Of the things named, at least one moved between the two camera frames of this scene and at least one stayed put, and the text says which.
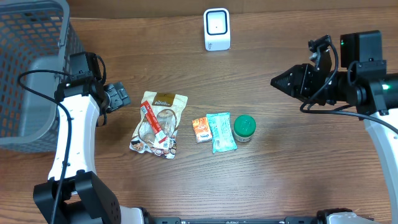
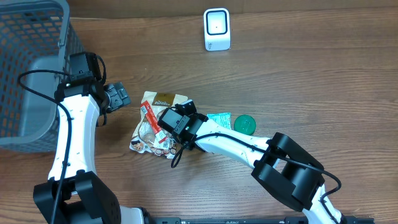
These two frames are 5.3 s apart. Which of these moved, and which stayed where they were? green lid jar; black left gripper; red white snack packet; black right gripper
Moved: black right gripper
Stayed: black left gripper; green lid jar; red white snack packet
